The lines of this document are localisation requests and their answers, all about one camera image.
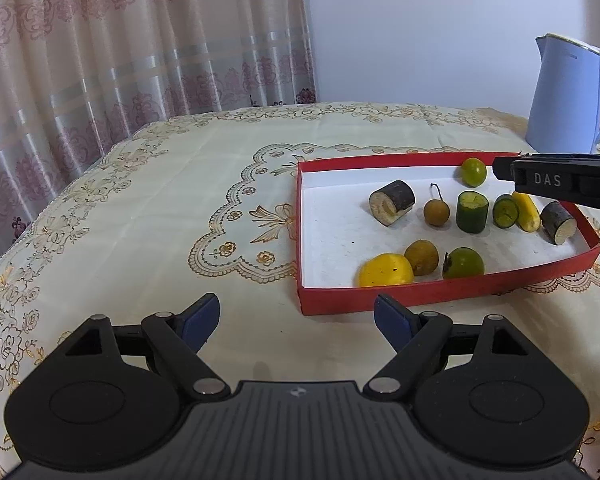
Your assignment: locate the light blue electric kettle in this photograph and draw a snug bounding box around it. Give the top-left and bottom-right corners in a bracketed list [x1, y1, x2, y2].
[524, 33, 600, 156]

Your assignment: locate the brown longan with stem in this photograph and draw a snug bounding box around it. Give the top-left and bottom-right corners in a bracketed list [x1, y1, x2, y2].
[423, 183, 451, 227]

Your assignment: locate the thick green cucumber piece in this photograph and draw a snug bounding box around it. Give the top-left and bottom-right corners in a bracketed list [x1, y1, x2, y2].
[455, 190, 490, 234]

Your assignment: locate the red cardboard tray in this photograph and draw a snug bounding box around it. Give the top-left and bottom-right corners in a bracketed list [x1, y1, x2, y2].
[295, 151, 600, 317]

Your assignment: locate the pink patterned curtain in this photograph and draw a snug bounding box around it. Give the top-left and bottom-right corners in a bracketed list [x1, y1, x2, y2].
[0, 0, 318, 273]

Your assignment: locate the green tomato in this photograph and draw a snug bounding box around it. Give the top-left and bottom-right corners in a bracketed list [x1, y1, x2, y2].
[460, 157, 488, 188]
[442, 246, 486, 281]

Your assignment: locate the thin green cucumber slice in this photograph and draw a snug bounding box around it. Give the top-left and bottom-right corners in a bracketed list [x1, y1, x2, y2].
[492, 194, 520, 229]

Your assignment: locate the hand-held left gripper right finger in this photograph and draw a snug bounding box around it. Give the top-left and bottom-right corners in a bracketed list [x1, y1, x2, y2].
[362, 294, 537, 404]

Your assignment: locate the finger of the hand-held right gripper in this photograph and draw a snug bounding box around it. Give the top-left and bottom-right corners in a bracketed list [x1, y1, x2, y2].
[492, 156, 516, 181]

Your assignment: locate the small yellow fruit piece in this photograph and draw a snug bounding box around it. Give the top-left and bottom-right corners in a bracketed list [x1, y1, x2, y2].
[511, 191, 541, 233]

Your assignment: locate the large yellow fruit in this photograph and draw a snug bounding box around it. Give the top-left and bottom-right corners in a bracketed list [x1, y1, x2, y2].
[358, 253, 415, 288]

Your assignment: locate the dark eggplant chunk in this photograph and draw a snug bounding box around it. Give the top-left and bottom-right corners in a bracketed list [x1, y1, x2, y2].
[540, 201, 577, 246]
[369, 180, 417, 227]

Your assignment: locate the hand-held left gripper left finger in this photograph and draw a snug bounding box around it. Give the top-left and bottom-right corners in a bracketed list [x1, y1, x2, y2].
[60, 292, 231, 404]

